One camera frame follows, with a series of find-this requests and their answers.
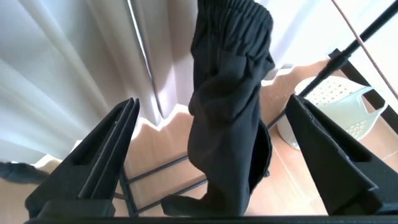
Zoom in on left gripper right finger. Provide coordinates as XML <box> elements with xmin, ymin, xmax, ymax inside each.
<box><xmin>284</xmin><ymin>94</ymin><xmax>398</xmax><ymax>217</ymax></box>

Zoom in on beige curtain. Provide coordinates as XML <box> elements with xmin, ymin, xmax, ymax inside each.
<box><xmin>0</xmin><ymin>0</ymin><xmax>398</xmax><ymax>166</ymax></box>

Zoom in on black shorts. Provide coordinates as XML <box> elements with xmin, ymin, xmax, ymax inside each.
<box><xmin>160</xmin><ymin>0</ymin><xmax>276</xmax><ymax>217</ymax></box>

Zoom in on white laundry basket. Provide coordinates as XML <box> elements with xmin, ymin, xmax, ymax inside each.
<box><xmin>276</xmin><ymin>76</ymin><xmax>389</xmax><ymax>151</ymax></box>

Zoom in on pink clothes hanger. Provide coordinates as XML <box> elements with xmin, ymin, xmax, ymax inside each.
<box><xmin>330</xmin><ymin>0</ymin><xmax>398</xmax><ymax>101</ymax></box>

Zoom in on black clothes rack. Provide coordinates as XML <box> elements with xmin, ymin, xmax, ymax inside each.
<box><xmin>0</xmin><ymin>0</ymin><xmax>398</xmax><ymax>218</ymax></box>

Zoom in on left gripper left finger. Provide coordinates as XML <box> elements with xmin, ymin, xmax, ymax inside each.
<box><xmin>24</xmin><ymin>98</ymin><xmax>141</xmax><ymax>218</ymax></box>

